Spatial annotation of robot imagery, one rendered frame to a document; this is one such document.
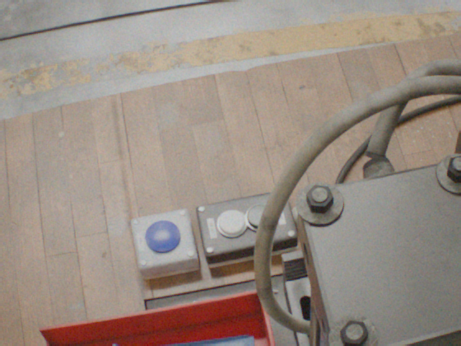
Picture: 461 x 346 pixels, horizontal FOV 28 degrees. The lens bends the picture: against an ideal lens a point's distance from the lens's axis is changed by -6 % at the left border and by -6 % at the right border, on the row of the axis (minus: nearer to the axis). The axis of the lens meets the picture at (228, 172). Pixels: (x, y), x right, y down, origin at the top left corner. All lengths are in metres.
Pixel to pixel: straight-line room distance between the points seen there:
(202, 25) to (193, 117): 1.30
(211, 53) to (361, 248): 2.03
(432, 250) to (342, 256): 0.04
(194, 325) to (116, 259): 0.13
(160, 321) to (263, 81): 0.36
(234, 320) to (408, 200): 0.65
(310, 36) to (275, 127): 1.27
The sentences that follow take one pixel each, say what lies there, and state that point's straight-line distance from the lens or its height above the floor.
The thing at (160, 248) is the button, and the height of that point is 0.94.
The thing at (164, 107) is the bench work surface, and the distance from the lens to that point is 1.25.
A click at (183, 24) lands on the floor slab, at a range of 2.53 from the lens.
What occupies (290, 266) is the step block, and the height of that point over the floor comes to 0.98.
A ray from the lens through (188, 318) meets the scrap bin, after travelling 1.07.
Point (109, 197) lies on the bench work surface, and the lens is 1.19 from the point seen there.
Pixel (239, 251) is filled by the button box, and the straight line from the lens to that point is 1.10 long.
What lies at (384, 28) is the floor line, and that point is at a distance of 2.51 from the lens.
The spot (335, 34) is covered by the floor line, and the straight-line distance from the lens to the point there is 2.49.
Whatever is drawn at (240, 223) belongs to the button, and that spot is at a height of 0.94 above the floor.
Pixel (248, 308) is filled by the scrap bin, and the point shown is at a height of 0.93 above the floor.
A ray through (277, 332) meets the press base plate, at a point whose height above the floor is 0.90.
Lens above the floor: 1.90
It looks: 58 degrees down
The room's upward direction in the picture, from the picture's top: 8 degrees counter-clockwise
